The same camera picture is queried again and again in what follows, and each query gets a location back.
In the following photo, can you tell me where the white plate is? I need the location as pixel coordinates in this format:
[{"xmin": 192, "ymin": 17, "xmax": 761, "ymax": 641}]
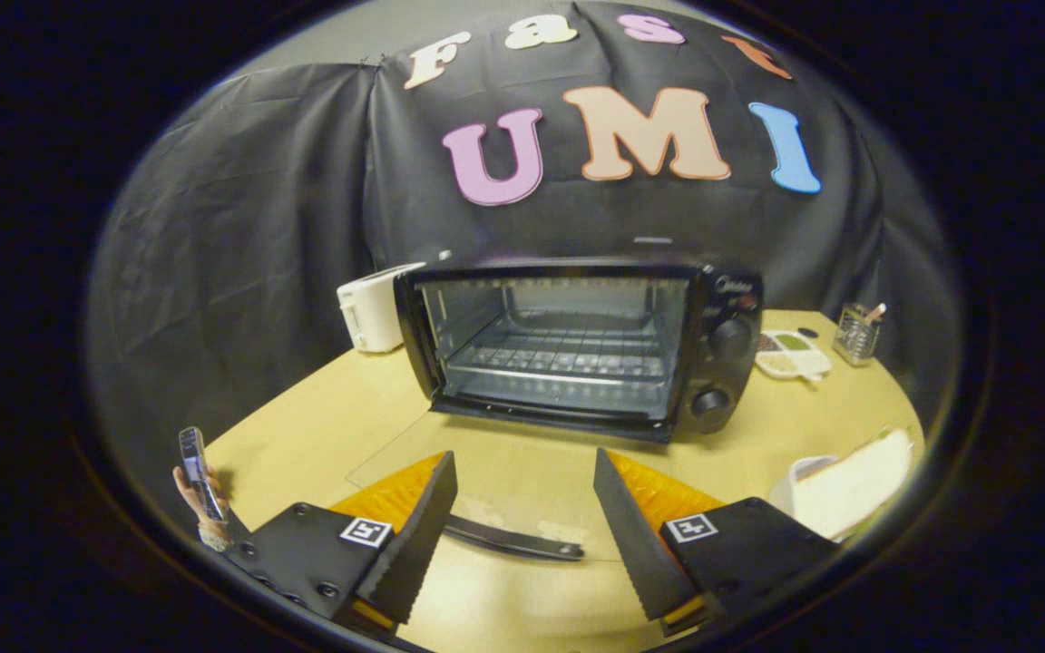
[{"xmin": 768, "ymin": 453, "xmax": 843, "ymax": 516}]

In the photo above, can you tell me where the white divided seasoning dish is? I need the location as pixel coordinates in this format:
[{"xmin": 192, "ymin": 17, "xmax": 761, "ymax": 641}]
[{"xmin": 755, "ymin": 329, "xmax": 833, "ymax": 381}]

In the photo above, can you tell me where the clear utensil holder cup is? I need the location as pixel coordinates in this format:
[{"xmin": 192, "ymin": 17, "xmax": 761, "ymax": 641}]
[{"xmin": 833, "ymin": 302, "xmax": 888, "ymax": 366}]

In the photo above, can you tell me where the black toaster oven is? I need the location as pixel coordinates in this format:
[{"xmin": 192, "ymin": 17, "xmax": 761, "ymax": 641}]
[{"xmin": 346, "ymin": 258, "xmax": 767, "ymax": 562}]

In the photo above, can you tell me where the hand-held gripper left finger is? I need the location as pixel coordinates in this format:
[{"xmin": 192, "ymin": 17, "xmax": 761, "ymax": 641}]
[{"xmin": 223, "ymin": 451, "xmax": 459, "ymax": 637}]

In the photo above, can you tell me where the white bread slice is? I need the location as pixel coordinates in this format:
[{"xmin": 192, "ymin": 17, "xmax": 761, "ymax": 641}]
[{"xmin": 793, "ymin": 428, "xmax": 916, "ymax": 541}]

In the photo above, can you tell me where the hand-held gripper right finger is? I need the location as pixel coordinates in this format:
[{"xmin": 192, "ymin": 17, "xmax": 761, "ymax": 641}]
[{"xmin": 593, "ymin": 447, "xmax": 841, "ymax": 637}]

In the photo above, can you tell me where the black backdrop cloth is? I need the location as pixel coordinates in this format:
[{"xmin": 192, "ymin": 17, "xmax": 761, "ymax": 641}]
[{"xmin": 87, "ymin": 0, "xmax": 964, "ymax": 513}]

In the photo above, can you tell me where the white pop-up toaster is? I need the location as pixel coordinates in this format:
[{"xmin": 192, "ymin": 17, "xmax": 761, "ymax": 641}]
[{"xmin": 337, "ymin": 262, "xmax": 428, "ymax": 354}]

